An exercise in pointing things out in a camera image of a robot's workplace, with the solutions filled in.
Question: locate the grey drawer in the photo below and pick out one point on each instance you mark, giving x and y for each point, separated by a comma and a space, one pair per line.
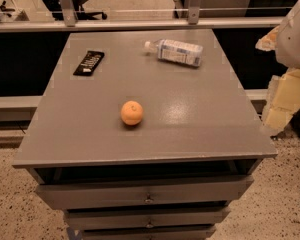
146, 218
195, 232
144, 192

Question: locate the metal railing frame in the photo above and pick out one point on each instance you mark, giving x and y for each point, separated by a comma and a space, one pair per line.
98, 15

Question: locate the black snack bar wrapper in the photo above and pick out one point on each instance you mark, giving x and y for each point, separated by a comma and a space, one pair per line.
89, 63

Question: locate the bottom grey drawer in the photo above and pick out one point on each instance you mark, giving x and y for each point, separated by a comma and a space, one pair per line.
195, 232

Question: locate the top grey drawer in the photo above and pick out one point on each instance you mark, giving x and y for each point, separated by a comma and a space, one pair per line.
144, 192

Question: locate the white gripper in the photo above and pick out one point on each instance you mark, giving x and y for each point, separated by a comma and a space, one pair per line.
294, 42

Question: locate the middle grey drawer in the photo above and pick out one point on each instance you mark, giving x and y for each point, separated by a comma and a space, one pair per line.
146, 218

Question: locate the grey drawer cabinet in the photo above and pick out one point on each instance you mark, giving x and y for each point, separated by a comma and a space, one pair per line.
130, 147

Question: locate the orange fruit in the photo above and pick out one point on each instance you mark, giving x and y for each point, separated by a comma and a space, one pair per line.
131, 113

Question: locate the clear blue-label plastic bottle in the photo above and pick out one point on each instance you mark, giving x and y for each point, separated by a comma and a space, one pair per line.
176, 51

